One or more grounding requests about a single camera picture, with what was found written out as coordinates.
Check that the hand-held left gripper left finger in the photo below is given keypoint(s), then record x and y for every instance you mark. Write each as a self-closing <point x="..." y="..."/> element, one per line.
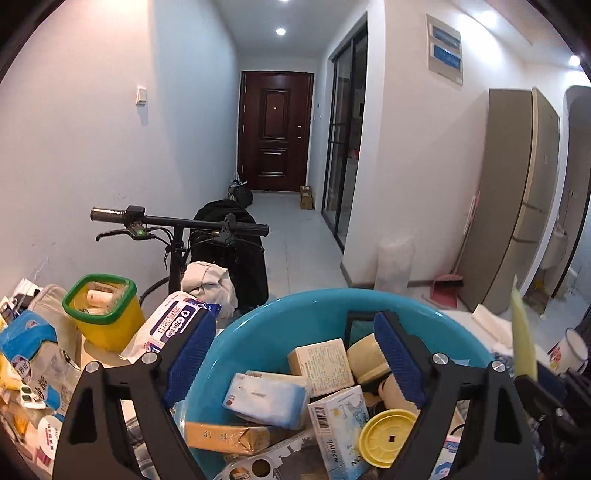
<point x="189" y="355"/>

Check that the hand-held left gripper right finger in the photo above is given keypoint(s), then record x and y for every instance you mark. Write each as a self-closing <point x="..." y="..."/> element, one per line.
<point x="399" y="360"/>

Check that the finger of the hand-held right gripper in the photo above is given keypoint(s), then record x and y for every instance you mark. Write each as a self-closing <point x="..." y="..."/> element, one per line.
<point x="549" y="385"/>

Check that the white wet wipes pack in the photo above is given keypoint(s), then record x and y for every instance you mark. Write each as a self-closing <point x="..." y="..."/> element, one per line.
<point x="161" y="323"/>

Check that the teal plastic basin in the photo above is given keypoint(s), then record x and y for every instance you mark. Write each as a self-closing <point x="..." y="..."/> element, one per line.
<point x="231" y="341"/>

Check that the pale yellow packet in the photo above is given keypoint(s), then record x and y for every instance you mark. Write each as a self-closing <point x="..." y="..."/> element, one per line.
<point x="524" y="337"/>

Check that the pale yellow round container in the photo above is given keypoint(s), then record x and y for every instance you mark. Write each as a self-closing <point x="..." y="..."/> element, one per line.
<point x="367" y="360"/>

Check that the tan round container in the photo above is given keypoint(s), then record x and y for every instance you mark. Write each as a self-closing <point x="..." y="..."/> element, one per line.
<point x="390" y="392"/>

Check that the white enamel mug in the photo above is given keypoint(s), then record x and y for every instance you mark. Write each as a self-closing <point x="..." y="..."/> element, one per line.
<point x="570" y="353"/>

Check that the blue plaid cloth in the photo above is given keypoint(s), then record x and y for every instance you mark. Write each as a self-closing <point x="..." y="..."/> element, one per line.
<point x="503" y="360"/>

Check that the black framed box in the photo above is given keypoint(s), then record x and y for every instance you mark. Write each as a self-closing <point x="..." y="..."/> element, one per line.
<point x="349" y="327"/>

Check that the grey white cloth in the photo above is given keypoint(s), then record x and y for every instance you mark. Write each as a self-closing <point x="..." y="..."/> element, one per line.
<point x="207" y="286"/>

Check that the beige cardboard box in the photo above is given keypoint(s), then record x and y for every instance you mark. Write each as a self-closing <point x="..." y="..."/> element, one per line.
<point x="321" y="367"/>

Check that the yellow round lid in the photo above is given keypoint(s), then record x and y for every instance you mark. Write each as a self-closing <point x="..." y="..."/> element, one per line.
<point x="385" y="438"/>

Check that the red dustpan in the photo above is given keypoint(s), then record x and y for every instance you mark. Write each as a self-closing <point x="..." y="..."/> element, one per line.
<point x="445" y="293"/>

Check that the yellow container with green rim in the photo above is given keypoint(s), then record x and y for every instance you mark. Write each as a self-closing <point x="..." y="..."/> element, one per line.
<point x="111" y="327"/>

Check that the beige soap packet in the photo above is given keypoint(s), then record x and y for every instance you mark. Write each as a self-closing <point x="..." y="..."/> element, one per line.
<point x="221" y="436"/>

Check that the small blue tissue pack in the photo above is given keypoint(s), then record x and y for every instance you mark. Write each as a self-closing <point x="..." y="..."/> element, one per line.
<point x="265" y="401"/>

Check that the white blue carton box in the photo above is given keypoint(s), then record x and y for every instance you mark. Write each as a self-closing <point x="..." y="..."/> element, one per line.
<point x="339" y="434"/>

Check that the bubble wrap roll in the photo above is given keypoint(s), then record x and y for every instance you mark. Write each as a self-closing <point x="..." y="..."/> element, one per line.
<point x="393" y="263"/>

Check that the blue white mask pack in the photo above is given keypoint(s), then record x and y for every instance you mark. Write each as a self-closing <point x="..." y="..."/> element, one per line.
<point x="448" y="459"/>

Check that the white phone case with holes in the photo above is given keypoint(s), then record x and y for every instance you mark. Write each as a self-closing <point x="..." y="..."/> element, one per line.
<point x="258" y="468"/>

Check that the beige canvas bag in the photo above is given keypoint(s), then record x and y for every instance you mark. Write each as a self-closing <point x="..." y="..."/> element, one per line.
<point x="51" y="304"/>

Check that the white jar with lid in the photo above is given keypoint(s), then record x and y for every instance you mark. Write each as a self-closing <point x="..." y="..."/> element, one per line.
<point x="48" y="434"/>

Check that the blue white powder bag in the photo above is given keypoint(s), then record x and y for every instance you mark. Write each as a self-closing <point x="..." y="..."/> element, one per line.
<point x="27" y="337"/>

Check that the white green small packet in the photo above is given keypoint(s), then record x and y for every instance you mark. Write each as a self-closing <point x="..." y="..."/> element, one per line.
<point x="31" y="398"/>

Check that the black trash bag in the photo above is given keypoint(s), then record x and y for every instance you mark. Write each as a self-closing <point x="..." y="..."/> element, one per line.
<point x="240" y="194"/>

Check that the yellow patterned snack bag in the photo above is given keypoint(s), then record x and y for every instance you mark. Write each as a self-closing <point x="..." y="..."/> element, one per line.
<point x="7" y="378"/>

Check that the small cardboard box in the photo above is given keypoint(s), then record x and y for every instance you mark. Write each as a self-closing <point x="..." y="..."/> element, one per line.
<point x="307" y="198"/>

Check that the beige refrigerator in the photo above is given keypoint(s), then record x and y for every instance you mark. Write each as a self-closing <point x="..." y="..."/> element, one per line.
<point x="508" y="184"/>

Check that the black framed sliding glass door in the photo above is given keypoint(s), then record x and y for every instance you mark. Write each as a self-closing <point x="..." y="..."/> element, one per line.
<point x="341" y="138"/>

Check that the dark brown entrance door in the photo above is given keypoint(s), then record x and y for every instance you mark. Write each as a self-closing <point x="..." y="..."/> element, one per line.
<point x="277" y="134"/>

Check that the round ceiling light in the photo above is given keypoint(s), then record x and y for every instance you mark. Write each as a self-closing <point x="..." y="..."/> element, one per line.
<point x="574" y="60"/>
<point x="280" y="31"/>

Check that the white wall switch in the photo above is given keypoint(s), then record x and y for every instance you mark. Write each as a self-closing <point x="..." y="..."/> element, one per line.
<point x="141" y="94"/>

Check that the grey wall electrical panel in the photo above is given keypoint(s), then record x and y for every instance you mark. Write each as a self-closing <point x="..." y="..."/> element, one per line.
<point x="444" y="50"/>

